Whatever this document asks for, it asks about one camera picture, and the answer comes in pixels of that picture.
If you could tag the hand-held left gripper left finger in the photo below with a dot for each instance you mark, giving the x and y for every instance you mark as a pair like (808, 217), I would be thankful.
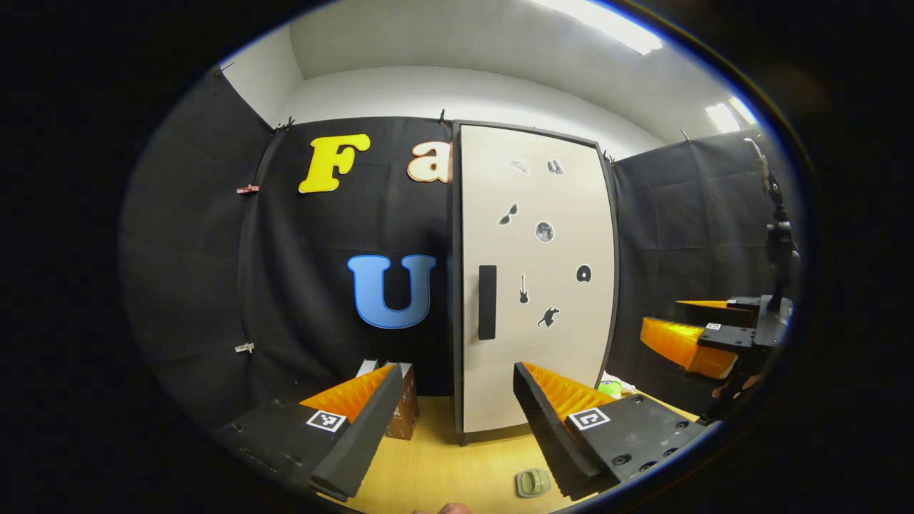
(360, 442)

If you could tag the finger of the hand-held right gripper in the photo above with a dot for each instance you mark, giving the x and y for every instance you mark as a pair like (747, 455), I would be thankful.
(739, 310)
(685, 346)

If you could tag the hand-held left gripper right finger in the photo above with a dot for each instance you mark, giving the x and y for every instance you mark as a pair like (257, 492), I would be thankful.
(546, 435)

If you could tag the beige cabinet door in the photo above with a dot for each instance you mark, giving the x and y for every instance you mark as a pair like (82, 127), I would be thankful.
(557, 357)

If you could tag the brown book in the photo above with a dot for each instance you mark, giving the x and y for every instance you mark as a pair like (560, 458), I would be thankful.
(408, 407)

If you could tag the green white plush toy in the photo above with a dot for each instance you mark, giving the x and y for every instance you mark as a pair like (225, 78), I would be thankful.
(610, 389)

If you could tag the small ceiling light panel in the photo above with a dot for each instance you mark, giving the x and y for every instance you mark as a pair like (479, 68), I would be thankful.
(728, 114)

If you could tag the black backdrop cloth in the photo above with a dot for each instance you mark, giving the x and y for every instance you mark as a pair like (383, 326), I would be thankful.
(214, 285)

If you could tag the wooden cloth clip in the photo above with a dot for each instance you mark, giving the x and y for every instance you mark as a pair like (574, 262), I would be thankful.
(248, 189)

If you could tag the long ceiling light panel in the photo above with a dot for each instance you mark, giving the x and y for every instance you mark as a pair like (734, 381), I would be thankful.
(607, 21)

